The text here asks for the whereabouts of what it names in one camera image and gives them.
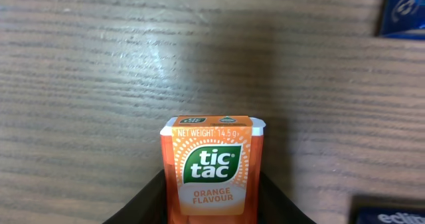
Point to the orange candy box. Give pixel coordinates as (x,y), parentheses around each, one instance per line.
(212,171)

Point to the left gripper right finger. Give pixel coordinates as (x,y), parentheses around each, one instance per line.
(277,208)

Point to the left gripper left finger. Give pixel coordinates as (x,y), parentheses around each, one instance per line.
(144,208)

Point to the blue candy pack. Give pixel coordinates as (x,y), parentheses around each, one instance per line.
(388,215)
(402,11)

